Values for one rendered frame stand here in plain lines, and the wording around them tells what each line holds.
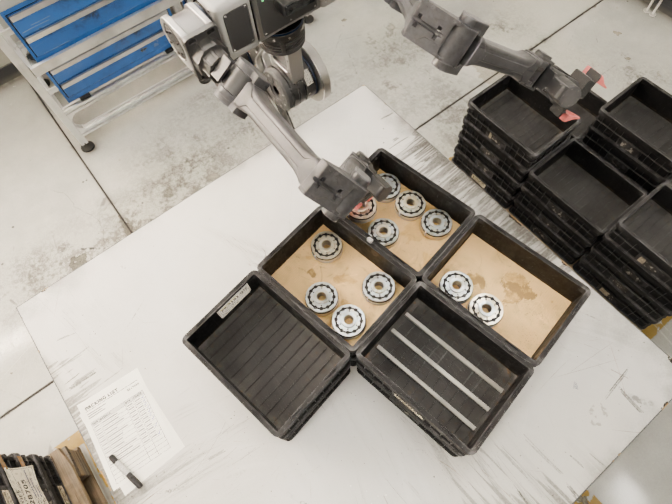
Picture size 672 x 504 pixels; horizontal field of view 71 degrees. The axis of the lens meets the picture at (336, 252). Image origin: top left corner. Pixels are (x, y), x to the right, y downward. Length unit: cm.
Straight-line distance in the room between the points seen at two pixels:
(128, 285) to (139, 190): 118
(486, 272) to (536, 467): 59
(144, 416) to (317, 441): 55
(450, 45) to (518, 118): 144
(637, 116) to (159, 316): 223
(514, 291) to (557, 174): 97
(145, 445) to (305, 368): 56
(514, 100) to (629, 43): 143
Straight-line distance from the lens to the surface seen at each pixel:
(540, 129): 242
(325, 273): 154
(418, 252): 158
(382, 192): 135
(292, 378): 145
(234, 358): 150
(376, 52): 335
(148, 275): 183
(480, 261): 160
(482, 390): 148
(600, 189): 247
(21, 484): 218
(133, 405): 171
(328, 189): 92
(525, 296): 159
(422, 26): 102
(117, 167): 310
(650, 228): 232
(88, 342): 184
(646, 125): 263
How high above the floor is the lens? 225
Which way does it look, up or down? 65 degrees down
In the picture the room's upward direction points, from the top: 6 degrees counter-clockwise
